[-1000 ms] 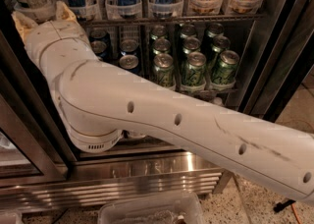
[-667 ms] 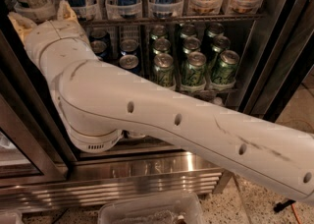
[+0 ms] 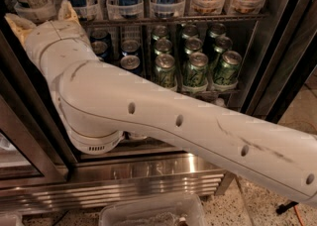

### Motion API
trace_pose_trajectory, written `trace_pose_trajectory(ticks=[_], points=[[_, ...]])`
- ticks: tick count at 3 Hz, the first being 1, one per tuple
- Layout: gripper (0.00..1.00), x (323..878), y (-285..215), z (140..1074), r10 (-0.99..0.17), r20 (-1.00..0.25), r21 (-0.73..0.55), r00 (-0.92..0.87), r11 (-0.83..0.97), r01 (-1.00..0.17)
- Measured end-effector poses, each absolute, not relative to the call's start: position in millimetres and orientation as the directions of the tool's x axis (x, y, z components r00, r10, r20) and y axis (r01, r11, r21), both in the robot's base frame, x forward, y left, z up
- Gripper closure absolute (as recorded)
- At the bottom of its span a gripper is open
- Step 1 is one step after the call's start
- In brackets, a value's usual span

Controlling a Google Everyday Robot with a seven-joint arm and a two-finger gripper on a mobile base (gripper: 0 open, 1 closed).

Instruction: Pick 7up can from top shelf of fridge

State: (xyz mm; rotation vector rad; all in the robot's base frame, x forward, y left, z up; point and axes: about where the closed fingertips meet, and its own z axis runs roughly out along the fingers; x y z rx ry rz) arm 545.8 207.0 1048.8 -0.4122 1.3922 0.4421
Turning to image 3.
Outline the stainless steel fridge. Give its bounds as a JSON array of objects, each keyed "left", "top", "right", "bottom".
[{"left": 0, "top": 0, "right": 316, "bottom": 214}]

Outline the black tripod leg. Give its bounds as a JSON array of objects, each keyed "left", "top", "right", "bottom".
[{"left": 276, "top": 201, "right": 297, "bottom": 215}]

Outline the green can front middle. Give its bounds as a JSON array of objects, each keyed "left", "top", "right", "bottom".
[{"left": 183, "top": 53, "right": 208, "bottom": 92}]

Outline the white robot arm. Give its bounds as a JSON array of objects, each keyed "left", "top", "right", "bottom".
[{"left": 4, "top": 2, "right": 317, "bottom": 206}]

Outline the orange cable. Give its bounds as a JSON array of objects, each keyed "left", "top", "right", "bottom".
[{"left": 293, "top": 204, "right": 305, "bottom": 226}]

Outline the clear plastic bin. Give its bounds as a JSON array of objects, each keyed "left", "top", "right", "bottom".
[{"left": 98, "top": 193, "right": 207, "bottom": 226}]

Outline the green can front right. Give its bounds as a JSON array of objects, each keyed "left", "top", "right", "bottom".
[{"left": 213, "top": 51, "right": 242, "bottom": 87}]

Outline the green can front left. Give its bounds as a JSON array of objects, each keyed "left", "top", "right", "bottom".
[{"left": 155, "top": 54, "right": 176, "bottom": 89}]

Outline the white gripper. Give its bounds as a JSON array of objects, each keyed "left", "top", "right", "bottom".
[{"left": 5, "top": 0, "right": 91, "bottom": 71}]

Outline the green can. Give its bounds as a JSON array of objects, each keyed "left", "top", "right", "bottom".
[
  {"left": 154, "top": 39, "right": 172, "bottom": 56},
  {"left": 183, "top": 53, "right": 208, "bottom": 92},
  {"left": 209, "top": 36, "right": 233, "bottom": 68},
  {"left": 184, "top": 37, "right": 203, "bottom": 55},
  {"left": 155, "top": 54, "right": 176, "bottom": 89},
  {"left": 213, "top": 51, "right": 242, "bottom": 87}
]

